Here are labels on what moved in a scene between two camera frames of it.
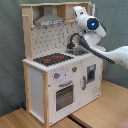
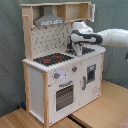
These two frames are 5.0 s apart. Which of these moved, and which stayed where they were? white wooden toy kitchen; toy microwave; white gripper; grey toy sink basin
Moved: white gripper
Stayed: white wooden toy kitchen; grey toy sink basin; toy microwave
